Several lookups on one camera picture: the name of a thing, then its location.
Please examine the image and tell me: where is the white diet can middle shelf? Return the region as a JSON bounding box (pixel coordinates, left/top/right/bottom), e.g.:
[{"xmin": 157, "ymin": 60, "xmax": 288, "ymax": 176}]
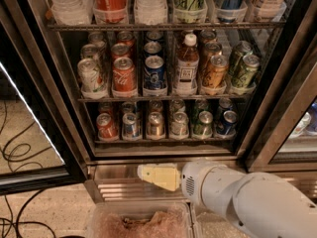
[{"xmin": 77, "ymin": 59, "xmax": 105, "ymax": 92}]

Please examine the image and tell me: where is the blue Pepsi can middle shelf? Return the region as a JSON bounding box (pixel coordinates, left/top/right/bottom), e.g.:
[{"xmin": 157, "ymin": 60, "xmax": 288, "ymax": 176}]
[{"xmin": 144, "ymin": 56, "xmax": 164, "ymax": 90}]

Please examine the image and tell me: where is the red cola can bottom shelf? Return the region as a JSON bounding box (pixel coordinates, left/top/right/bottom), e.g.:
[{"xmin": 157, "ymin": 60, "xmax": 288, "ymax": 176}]
[{"xmin": 96, "ymin": 113, "xmax": 118, "ymax": 139}]

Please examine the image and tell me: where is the open fridge glass door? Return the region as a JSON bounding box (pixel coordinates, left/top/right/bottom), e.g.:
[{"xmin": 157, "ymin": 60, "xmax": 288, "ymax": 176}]
[{"xmin": 0, "ymin": 16, "xmax": 86, "ymax": 195}]

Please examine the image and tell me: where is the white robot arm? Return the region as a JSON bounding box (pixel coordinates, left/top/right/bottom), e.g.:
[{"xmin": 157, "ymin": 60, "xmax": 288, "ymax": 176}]
[{"xmin": 138, "ymin": 160, "xmax": 317, "ymax": 238}]

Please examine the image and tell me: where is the clear water bottle top middle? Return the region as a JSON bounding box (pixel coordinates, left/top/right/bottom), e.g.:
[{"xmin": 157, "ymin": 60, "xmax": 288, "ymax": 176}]
[{"xmin": 134, "ymin": 0, "xmax": 167, "ymax": 25}]

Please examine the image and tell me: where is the green can bottom shelf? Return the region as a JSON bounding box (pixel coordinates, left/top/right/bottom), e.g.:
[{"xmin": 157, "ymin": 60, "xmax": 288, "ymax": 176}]
[{"xmin": 193, "ymin": 111, "xmax": 213, "ymax": 138}]

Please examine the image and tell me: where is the red Coca-Cola can top shelf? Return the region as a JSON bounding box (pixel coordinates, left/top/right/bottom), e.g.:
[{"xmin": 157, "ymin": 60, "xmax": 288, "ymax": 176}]
[{"xmin": 93, "ymin": 0, "xmax": 127, "ymax": 23}]

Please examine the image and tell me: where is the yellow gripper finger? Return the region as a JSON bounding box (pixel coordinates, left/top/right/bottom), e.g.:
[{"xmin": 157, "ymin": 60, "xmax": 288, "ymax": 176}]
[{"xmin": 137, "ymin": 163, "xmax": 180, "ymax": 191}]

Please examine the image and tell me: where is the Red Bull can top shelf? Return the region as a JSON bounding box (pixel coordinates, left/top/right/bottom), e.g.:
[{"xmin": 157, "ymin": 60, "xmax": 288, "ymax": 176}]
[{"xmin": 216, "ymin": 0, "xmax": 243, "ymax": 23}]

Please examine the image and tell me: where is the green can top shelf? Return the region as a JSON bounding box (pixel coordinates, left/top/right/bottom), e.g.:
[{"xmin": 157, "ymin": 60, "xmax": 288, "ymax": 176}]
[{"xmin": 173, "ymin": 0, "xmax": 207, "ymax": 23}]

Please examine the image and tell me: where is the clear water bottle top left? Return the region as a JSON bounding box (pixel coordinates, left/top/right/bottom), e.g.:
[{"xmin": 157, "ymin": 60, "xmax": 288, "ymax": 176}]
[{"xmin": 52, "ymin": 0, "xmax": 94, "ymax": 26}]

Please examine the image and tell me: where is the stainless steel fridge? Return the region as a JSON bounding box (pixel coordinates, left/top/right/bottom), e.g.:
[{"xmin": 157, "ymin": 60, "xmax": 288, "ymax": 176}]
[{"xmin": 0, "ymin": 0, "xmax": 316, "ymax": 202}]

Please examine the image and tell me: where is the gold can middle shelf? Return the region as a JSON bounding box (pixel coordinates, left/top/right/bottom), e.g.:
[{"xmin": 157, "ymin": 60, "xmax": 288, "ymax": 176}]
[{"xmin": 202, "ymin": 55, "xmax": 229, "ymax": 88}]

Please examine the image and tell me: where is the brown tea bottle white cap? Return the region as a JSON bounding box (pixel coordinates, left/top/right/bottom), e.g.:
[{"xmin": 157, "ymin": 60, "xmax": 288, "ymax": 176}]
[{"xmin": 174, "ymin": 34, "xmax": 199, "ymax": 89}]

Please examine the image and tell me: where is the blue white can bottom shelf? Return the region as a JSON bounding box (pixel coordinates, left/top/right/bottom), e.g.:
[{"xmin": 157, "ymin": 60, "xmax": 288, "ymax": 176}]
[{"xmin": 123, "ymin": 112, "xmax": 140, "ymax": 140}]

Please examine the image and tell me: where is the right clear plastic bin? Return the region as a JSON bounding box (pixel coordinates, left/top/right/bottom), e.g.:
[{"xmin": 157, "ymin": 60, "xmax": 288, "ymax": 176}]
[{"xmin": 190, "ymin": 203, "xmax": 247, "ymax": 238}]

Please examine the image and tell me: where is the silver green 7up can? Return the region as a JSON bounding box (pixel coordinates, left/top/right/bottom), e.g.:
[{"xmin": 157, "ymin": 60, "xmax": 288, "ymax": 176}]
[{"xmin": 170, "ymin": 112, "xmax": 189, "ymax": 138}]

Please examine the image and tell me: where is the clear water bottle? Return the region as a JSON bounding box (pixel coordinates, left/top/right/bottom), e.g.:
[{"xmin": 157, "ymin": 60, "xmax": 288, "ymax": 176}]
[
  {"xmin": 52, "ymin": 0, "xmax": 94, "ymax": 26},
  {"xmin": 134, "ymin": 0, "xmax": 167, "ymax": 25}
]

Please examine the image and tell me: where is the red Coca-Cola can middle shelf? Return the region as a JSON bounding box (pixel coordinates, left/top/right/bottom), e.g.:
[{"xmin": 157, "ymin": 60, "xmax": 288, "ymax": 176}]
[{"xmin": 112, "ymin": 58, "xmax": 137, "ymax": 92}]

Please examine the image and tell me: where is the red coca-cola can shelf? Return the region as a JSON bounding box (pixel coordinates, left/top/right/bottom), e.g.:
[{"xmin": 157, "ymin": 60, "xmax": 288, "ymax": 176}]
[
  {"xmin": 93, "ymin": 0, "xmax": 127, "ymax": 23},
  {"xmin": 112, "ymin": 58, "xmax": 137, "ymax": 92}
]

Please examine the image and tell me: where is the bronze can bottom shelf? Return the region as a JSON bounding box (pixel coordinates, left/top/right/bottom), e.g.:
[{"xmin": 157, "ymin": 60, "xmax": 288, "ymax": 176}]
[{"xmin": 147, "ymin": 112, "xmax": 164, "ymax": 136}]

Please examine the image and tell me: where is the green can middle shelf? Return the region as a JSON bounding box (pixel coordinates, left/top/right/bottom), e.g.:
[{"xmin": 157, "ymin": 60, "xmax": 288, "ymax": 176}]
[{"xmin": 231, "ymin": 55, "xmax": 260, "ymax": 88}]

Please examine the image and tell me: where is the left clear plastic bin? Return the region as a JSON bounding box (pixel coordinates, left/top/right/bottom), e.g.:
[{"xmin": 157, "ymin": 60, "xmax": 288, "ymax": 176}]
[{"xmin": 86, "ymin": 200, "xmax": 193, "ymax": 238}]

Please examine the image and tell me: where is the clear plastic bin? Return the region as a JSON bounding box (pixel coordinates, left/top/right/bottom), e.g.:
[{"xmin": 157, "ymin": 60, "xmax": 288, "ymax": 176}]
[
  {"xmin": 190, "ymin": 203, "xmax": 247, "ymax": 238},
  {"xmin": 86, "ymin": 200, "xmax": 193, "ymax": 238}
]

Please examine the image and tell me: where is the green can shelf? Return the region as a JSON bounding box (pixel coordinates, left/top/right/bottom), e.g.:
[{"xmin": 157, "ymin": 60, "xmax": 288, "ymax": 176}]
[
  {"xmin": 193, "ymin": 111, "xmax": 213, "ymax": 138},
  {"xmin": 231, "ymin": 55, "xmax": 260, "ymax": 88},
  {"xmin": 173, "ymin": 0, "xmax": 207, "ymax": 23}
]

